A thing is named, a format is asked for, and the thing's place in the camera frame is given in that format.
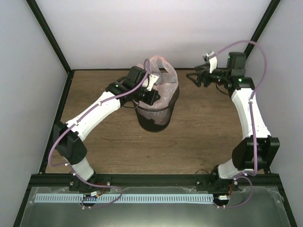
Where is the pink plastic trash bag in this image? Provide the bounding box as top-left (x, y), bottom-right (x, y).
top-left (136, 55), bottom-right (178, 125)

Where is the black mesh trash bin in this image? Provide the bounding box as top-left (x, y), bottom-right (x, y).
top-left (133, 87), bottom-right (180, 132)

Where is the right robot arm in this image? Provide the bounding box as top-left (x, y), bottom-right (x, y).
top-left (187, 52), bottom-right (280, 191)

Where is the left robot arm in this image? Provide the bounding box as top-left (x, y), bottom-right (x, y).
top-left (48, 66), bottom-right (160, 191)

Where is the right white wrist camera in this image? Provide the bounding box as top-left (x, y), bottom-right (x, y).
top-left (203, 51), bottom-right (218, 73)

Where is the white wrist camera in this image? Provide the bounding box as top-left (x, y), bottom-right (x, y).
top-left (146, 74), bottom-right (159, 91)
top-left (203, 51), bottom-right (218, 73)

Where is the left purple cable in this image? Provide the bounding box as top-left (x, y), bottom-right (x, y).
top-left (48, 59), bottom-right (152, 190)

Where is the purple cable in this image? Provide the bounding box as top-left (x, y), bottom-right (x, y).
top-left (213, 40), bottom-right (269, 177)
top-left (48, 59), bottom-right (152, 190)

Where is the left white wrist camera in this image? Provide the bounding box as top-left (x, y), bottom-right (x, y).
top-left (146, 74), bottom-right (159, 91)

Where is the black right frame post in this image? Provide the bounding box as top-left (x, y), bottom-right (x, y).
top-left (243, 0), bottom-right (282, 57)

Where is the black frame post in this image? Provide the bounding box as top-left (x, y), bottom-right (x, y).
top-left (243, 0), bottom-right (282, 57)
top-left (25, 0), bottom-right (71, 74)

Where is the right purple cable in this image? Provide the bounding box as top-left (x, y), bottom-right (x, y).
top-left (213, 40), bottom-right (269, 177)

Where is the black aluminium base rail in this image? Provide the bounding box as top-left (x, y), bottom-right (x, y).
top-left (30, 174), bottom-right (281, 192)

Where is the black left frame post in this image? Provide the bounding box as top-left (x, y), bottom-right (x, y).
top-left (25, 0), bottom-right (71, 74)

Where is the light blue slotted cable duct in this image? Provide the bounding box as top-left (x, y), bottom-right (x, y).
top-left (35, 193), bottom-right (214, 204)

